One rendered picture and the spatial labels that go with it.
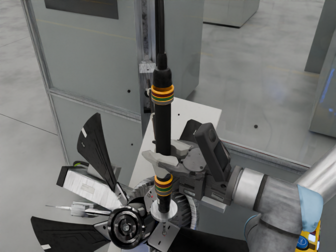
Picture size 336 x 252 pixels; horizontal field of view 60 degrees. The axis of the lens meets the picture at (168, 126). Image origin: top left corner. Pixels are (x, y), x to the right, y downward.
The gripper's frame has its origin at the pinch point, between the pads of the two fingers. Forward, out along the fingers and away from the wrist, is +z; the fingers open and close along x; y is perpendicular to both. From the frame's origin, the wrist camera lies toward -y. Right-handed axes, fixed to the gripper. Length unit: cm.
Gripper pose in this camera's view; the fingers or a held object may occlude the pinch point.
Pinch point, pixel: (152, 146)
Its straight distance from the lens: 65.8
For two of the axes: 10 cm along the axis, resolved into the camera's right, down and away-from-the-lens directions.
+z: -8.8, -2.8, 3.8
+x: 4.7, -5.1, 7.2
